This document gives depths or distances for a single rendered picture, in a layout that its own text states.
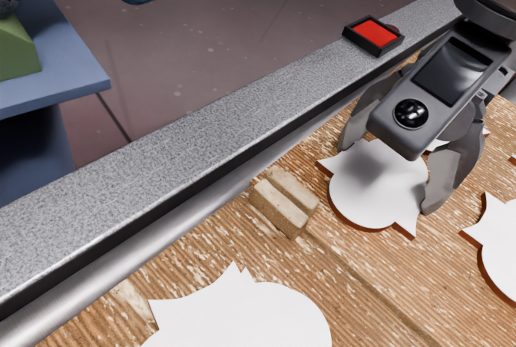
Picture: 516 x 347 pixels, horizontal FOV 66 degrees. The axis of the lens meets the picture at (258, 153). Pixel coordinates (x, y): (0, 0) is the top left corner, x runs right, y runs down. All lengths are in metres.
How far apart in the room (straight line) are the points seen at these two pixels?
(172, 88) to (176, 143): 1.47
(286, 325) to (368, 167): 0.20
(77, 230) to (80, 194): 0.04
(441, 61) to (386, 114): 0.06
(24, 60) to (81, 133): 1.14
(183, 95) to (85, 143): 0.49
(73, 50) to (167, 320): 0.45
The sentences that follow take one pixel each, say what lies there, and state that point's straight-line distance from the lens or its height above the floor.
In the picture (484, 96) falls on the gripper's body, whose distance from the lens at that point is 0.37.
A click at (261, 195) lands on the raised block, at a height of 0.96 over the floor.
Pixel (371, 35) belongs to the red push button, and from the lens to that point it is 0.70.
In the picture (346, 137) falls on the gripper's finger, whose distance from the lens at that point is 0.43.
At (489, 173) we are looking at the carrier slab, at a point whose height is 0.94.
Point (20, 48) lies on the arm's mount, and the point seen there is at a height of 0.91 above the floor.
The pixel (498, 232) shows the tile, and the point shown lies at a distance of 0.48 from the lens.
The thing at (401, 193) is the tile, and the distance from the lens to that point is 0.44.
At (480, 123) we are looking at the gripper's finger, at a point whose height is 1.06.
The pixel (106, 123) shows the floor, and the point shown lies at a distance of 1.76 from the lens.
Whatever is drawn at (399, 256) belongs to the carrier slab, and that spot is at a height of 0.94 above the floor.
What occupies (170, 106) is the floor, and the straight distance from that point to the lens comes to 1.83.
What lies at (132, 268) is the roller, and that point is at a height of 0.92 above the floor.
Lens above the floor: 1.25
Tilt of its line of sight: 48 degrees down
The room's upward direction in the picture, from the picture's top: 16 degrees clockwise
